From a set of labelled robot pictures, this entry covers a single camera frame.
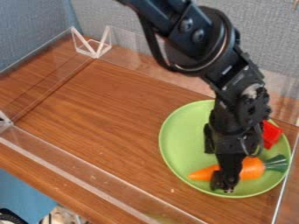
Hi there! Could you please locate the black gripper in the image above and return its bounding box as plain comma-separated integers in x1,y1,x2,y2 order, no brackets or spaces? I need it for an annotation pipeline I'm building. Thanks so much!
202,116,267,194

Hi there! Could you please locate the orange toy carrot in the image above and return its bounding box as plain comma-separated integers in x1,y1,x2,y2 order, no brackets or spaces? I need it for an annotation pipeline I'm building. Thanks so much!
189,154,289,181

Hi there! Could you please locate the black cable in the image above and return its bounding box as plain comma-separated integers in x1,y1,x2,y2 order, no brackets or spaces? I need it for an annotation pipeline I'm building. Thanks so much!
139,17,177,73

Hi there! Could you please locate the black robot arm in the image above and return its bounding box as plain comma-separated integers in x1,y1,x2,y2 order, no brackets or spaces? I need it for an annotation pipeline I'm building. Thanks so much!
116,0,271,193

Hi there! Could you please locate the green plate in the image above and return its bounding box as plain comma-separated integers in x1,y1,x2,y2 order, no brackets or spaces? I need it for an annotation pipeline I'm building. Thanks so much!
159,100,291,199

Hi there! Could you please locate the red rectangular block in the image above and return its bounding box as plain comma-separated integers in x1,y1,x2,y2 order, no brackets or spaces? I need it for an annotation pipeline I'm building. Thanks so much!
263,121,283,150

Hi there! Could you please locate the clear acrylic corner bracket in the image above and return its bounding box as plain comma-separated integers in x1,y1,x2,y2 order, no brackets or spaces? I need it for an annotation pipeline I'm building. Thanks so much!
70,26,112,59

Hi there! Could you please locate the clear acrylic enclosure wall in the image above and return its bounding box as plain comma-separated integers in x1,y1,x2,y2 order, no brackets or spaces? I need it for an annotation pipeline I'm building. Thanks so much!
0,28,299,224

